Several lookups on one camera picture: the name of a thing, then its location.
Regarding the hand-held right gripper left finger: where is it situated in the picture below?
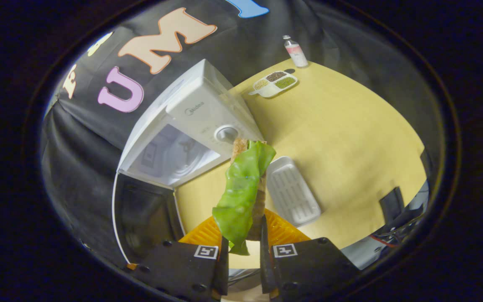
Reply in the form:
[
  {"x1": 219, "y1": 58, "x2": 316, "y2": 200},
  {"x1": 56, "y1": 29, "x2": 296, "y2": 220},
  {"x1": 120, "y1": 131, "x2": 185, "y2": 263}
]
[{"x1": 126, "y1": 214, "x2": 230, "y2": 301}]

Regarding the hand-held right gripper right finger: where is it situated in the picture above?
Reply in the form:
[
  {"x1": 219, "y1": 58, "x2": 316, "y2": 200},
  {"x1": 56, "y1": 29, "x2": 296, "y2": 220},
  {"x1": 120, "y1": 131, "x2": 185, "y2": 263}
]
[{"x1": 260, "y1": 208, "x2": 360, "y2": 301}]

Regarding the sandwich with green lettuce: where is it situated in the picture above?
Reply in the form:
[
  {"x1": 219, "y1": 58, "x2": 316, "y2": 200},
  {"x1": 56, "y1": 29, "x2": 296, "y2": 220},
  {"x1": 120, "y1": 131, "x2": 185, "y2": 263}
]
[{"x1": 212, "y1": 138, "x2": 277, "y2": 256}]

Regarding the white microwave oven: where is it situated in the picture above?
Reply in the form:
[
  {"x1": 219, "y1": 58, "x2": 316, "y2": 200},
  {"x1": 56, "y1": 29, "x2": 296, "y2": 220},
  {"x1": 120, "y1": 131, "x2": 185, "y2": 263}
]
[{"x1": 112, "y1": 59, "x2": 266, "y2": 265}]

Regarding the white ribbed tray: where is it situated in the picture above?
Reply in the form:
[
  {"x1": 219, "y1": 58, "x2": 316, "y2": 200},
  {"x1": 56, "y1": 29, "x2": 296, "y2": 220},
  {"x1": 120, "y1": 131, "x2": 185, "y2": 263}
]
[{"x1": 266, "y1": 156, "x2": 322, "y2": 227}]

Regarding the small black block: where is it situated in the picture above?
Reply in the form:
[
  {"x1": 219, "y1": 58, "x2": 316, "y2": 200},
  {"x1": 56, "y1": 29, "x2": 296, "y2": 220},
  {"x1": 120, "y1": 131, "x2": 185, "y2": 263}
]
[{"x1": 379, "y1": 187, "x2": 405, "y2": 225}]

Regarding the white divided dish with grains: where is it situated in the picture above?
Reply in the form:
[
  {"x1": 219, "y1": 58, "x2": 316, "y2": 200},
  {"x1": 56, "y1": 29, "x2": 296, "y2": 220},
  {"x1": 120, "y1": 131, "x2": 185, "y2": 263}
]
[{"x1": 248, "y1": 70, "x2": 299, "y2": 99}]

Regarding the small bottle with pink label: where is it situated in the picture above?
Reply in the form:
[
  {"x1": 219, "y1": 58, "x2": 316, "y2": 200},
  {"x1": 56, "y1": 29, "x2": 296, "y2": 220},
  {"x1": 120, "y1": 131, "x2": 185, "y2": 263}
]
[{"x1": 283, "y1": 35, "x2": 309, "y2": 68}]

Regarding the red cable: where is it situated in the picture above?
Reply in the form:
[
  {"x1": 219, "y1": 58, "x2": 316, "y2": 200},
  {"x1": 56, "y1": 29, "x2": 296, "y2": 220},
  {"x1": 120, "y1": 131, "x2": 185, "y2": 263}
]
[{"x1": 369, "y1": 234, "x2": 397, "y2": 248}]

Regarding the black cable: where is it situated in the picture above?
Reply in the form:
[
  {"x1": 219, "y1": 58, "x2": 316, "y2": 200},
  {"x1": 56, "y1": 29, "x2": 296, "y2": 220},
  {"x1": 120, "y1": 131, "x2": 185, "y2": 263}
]
[{"x1": 371, "y1": 216, "x2": 426, "y2": 249}]

